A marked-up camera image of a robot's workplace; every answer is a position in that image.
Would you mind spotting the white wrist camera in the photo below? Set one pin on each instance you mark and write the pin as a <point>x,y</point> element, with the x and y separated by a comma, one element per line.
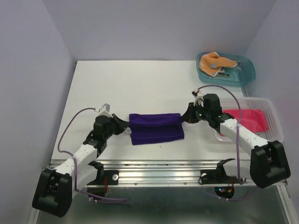
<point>198,95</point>
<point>104,110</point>

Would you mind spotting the pink towel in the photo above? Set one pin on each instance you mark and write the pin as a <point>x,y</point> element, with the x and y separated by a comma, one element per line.
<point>254,120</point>

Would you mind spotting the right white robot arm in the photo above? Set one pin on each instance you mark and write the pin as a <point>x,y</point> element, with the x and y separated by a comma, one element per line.
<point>268,162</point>

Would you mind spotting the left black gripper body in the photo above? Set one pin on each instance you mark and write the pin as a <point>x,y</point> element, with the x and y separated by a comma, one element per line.
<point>112,130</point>

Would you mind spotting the white perforated basket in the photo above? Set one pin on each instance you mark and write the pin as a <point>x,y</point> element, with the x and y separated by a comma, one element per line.
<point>275,132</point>

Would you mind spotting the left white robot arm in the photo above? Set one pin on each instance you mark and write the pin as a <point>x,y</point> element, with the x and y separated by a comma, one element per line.
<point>57,187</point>

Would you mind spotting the purple towel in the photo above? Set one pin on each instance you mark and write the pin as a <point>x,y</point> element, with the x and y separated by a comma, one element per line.
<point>155,128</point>

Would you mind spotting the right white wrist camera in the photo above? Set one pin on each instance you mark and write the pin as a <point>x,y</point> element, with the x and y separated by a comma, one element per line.
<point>198,95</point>

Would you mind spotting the blue plastic tub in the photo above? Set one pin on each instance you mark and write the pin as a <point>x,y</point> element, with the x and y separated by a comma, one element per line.
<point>239,76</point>

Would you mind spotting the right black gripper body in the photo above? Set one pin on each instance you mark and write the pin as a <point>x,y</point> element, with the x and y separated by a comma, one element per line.
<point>201,114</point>

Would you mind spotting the aluminium mounting rail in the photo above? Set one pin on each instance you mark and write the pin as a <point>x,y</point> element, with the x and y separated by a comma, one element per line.
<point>158,173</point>

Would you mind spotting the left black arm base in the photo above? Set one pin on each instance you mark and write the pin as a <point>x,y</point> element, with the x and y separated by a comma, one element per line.
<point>94,174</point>

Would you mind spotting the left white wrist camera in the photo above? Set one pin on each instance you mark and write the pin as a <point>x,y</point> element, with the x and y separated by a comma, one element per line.
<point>104,110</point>

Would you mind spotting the orange towel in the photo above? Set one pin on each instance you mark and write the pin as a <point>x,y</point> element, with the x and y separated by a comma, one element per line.
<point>212,64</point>

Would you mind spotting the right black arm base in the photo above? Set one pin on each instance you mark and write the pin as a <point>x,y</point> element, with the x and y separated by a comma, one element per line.
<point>219,176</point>

